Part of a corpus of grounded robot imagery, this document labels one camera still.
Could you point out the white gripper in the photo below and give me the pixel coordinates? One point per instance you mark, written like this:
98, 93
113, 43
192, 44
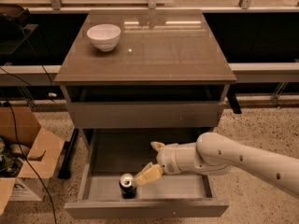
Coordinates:
167, 159

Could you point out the dark pepsi can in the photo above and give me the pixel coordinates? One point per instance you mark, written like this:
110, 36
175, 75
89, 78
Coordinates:
127, 186

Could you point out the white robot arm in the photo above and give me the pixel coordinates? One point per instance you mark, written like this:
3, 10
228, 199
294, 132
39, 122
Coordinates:
215, 154

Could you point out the open grey middle drawer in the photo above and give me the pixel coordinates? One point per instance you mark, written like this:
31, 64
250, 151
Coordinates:
115, 152

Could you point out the grey closed top drawer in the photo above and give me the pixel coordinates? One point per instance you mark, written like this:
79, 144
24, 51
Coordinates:
159, 115

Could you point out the grey drawer cabinet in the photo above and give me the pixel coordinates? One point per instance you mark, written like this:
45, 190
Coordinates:
163, 56

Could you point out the black table leg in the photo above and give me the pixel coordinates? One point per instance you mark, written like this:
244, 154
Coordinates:
69, 146

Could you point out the white ceramic bowl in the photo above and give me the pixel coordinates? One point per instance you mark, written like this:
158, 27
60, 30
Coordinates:
104, 36

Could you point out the open cardboard box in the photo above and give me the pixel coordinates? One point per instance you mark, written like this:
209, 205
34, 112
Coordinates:
18, 125

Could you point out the dark device on shelf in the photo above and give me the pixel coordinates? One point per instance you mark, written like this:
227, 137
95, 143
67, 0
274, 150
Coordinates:
13, 18

